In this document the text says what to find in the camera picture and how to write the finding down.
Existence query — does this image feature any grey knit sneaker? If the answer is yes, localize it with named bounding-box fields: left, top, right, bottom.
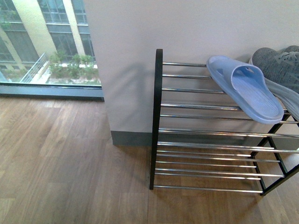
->
left=249, top=45, right=299, bottom=120

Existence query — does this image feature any light blue slide slipper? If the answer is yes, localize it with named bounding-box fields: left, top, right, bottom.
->
left=206, top=56, right=284, bottom=124

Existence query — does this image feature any black metal shoe rack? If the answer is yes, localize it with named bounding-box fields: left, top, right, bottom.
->
left=149, top=49, right=299, bottom=196

